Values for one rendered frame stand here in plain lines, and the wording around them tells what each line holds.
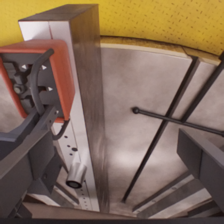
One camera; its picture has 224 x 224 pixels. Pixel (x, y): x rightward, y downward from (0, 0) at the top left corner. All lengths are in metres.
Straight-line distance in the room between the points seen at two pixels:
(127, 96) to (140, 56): 0.25
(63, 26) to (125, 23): 0.70
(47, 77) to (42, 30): 0.14
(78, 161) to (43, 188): 0.59
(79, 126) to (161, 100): 0.54
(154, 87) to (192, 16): 0.48
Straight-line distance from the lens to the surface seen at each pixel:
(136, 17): 1.12
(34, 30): 0.50
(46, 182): 0.23
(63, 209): 0.88
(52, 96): 0.43
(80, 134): 0.66
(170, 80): 0.93
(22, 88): 0.44
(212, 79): 0.95
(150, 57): 0.86
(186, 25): 1.17
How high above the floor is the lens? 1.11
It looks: 50 degrees down
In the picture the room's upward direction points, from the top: 169 degrees counter-clockwise
